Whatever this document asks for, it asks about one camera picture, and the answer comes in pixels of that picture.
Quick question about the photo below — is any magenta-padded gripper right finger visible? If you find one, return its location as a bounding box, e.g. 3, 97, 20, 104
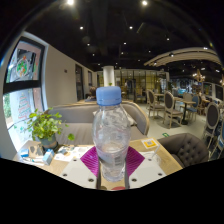
124, 146, 168, 190

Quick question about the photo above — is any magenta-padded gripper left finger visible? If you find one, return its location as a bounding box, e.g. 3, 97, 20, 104
59, 145, 100, 190

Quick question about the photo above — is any clear blue-capped water bottle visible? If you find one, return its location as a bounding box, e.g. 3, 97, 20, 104
91, 86, 132, 183

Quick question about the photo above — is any yellow table card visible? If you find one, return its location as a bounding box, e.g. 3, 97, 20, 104
140, 137, 159, 150

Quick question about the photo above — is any small blue box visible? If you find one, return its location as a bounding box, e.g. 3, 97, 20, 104
42, 148, 56, 166

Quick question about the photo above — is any dark grey tufted armchair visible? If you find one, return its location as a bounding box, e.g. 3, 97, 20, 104
156, 132, 210, 169

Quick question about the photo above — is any grey curved sofa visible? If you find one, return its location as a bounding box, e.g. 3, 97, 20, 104
46, 99, 151, 146

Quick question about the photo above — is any grey chevron pillow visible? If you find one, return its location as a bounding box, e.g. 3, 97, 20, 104
128, 113, 138, 127

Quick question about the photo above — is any green potted plant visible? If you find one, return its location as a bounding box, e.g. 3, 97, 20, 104
25, 108, 76, 149

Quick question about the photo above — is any group of upholstered dining chairs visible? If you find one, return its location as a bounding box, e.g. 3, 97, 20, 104
144, 88, 224, 158

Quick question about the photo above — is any person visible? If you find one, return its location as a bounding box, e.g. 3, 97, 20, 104
84, 86, 98, 103

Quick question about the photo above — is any group of ceiling spotlights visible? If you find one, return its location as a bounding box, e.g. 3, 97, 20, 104
64, 0, 221, 58

